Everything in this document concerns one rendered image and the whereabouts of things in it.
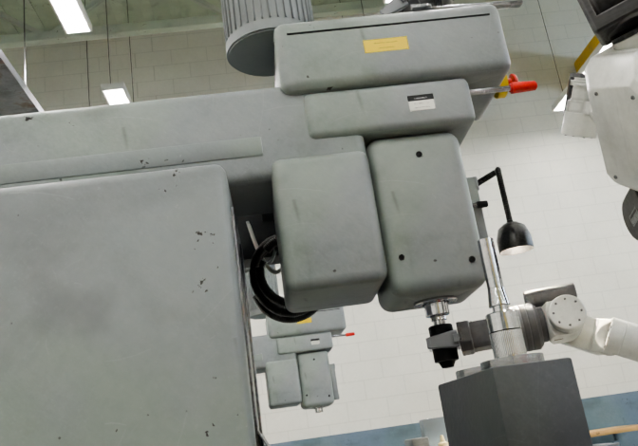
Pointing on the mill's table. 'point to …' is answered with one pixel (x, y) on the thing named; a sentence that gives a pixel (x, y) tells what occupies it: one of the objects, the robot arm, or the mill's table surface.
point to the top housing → (393, 51)
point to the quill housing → (424, 220)
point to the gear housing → (392, 111)
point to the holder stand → (516, 403)
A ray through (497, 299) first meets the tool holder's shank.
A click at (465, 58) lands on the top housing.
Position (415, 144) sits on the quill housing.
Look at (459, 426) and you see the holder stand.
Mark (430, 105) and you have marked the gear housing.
